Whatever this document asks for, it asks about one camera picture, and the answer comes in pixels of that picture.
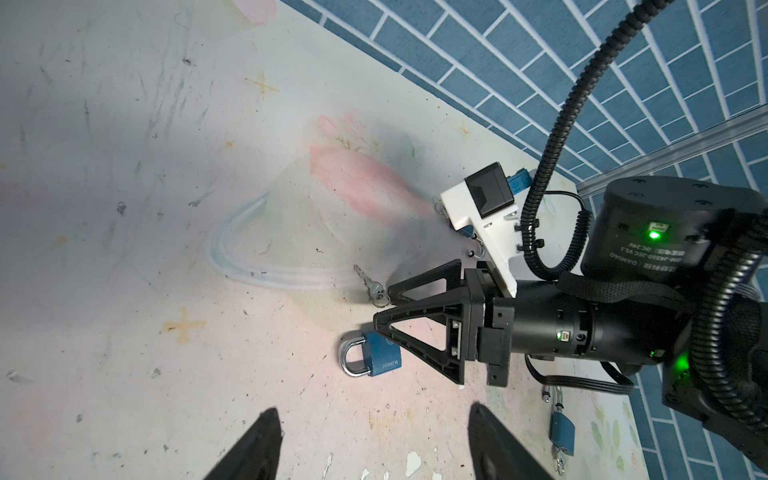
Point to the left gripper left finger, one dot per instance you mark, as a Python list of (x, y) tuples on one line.
[(256, 454)]

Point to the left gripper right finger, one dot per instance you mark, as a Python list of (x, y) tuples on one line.
[(496, 453)]

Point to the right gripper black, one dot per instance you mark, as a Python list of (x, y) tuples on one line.
[(480, 324)]

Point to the small silver key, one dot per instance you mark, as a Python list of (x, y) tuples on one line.
[(377, 292)]

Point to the blue padlock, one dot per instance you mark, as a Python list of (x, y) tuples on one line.
[(561, 429), (379, 356), (478, 251)]

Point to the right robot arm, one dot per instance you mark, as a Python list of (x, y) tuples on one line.
[(659, 276)]

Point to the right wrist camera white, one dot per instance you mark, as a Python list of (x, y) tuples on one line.
[(491, 201)]

